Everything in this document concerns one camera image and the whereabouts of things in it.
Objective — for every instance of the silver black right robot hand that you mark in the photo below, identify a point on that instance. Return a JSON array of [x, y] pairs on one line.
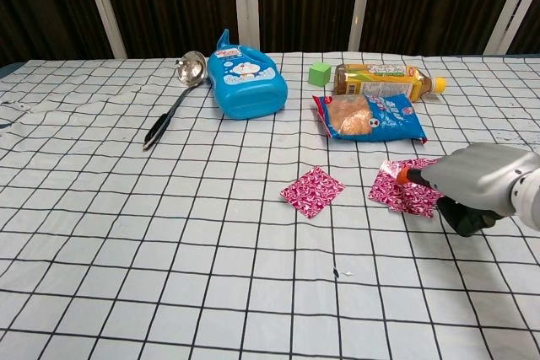
[[472, 174]]

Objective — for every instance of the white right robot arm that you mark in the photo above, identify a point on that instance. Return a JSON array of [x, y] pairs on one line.
[[529, 204]]

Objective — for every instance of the blue snack bag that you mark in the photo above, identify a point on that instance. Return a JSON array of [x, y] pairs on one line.
[[396, 119]]

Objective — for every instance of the yellow tea drink bottle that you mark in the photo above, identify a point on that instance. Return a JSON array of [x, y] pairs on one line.
[[379, 77]]

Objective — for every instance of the green cube block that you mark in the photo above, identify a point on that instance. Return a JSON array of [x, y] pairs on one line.
[[319, 74]]

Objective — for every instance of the blue cartoon detergent bottle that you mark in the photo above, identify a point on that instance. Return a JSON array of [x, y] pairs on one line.
[[249, 94]]

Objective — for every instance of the white black checked tablecloth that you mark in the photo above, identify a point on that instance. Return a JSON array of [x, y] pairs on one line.
[[169, 250]]

